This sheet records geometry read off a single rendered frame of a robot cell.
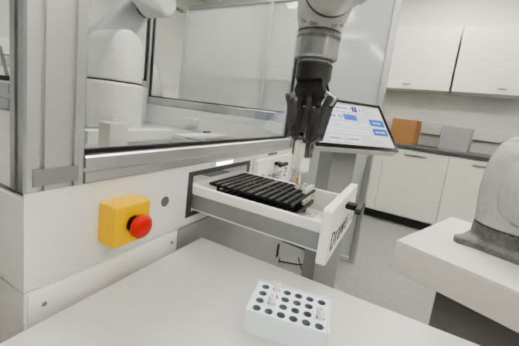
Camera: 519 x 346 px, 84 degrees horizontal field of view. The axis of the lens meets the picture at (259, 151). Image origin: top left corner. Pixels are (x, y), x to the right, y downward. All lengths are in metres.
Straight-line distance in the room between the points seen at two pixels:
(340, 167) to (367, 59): 1.02
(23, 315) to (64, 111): 0.30
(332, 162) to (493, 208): 0.87
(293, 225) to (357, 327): 0.20
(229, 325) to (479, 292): 0.48
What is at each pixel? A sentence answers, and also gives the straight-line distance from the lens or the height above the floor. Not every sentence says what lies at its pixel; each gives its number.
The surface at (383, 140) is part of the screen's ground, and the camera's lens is 1.65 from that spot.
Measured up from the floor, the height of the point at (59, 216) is 0.90.
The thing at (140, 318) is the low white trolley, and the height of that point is 0.76.
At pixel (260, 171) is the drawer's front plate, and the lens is 0.97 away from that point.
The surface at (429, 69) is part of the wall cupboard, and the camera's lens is 3.94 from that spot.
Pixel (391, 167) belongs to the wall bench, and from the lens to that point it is 3.57.
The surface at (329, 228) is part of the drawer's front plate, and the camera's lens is 0.56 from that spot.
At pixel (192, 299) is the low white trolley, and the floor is 0.76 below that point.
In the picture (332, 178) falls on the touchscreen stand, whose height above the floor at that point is 0.78.
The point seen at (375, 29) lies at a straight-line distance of 2.39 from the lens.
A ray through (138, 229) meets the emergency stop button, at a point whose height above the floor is 0.88.
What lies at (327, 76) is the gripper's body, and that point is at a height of 1.18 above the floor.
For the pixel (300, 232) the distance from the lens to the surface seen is 0.60.
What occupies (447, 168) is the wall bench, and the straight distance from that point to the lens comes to 3.56.
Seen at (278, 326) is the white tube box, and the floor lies 0.79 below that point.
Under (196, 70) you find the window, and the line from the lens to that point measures 0.70.
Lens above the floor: 1.09
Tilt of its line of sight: 8 degrees down
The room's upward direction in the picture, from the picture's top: 7 degrees clockwise
